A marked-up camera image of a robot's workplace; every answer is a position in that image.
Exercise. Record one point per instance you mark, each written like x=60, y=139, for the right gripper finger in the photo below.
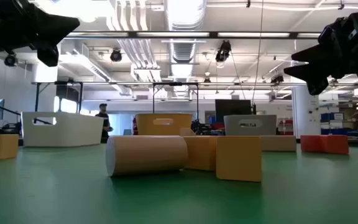
x=315, y=76
x=319, y=54

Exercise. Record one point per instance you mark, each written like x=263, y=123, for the natural wood cylinder block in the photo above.
x=148, y=155

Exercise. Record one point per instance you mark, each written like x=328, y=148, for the black ceiling spotlight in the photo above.
x=222, y=54
x=277, y=79
x=116, y=56
x=10, y=60

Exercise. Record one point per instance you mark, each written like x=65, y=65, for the large black monitor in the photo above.
x=232, y=109

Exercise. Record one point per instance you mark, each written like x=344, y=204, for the black metal rig frame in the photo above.
x=37, y=96

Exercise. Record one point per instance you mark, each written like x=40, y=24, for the yellow cube block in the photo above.
x=200, y=152

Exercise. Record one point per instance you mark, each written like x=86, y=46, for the silver ceiling duct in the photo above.
x=185, y=12

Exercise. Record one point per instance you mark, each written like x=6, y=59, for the red storage bins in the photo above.
x=286, y=122

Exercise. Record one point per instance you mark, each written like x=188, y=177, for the blue storage bins shelf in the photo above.
x=328, y=117

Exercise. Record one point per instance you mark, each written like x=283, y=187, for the long yellow rectangular block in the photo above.
x=238, y=158

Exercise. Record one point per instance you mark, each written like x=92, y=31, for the natural wood rectangular block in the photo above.
x=278, y=143

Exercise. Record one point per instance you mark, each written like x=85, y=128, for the orange plastic bin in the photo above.
x=148, y=127

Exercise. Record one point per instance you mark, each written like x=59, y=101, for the green table mat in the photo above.
x=42, y=199

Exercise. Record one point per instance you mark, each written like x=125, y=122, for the grey plastic bin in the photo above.
x=266, y=127

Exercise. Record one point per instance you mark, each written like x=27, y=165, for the red block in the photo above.
x=310, y=143
x=336, y=144

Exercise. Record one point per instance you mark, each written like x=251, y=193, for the white round column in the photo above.
x=304, y=109

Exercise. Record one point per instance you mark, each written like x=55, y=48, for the person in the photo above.
x=104, y=119

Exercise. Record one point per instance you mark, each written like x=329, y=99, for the white plastic bin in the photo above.
x=73, y=133

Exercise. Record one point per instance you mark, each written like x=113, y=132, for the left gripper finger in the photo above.
x=48, y=55
x=54, y=26

